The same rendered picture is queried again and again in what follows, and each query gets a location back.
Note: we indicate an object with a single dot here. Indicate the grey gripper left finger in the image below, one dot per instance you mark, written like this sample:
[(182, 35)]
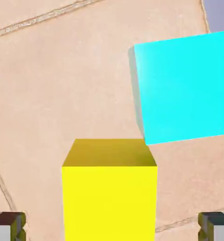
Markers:
[(4, 224)]

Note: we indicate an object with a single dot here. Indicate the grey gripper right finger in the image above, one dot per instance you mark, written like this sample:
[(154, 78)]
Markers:
[(217, 225)]

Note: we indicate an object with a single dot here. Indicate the small yellow cube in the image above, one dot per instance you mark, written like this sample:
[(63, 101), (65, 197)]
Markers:
[(109, 199)]

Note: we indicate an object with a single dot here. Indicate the large cyan box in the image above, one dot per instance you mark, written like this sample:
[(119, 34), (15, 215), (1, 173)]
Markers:
[(185, 88)]

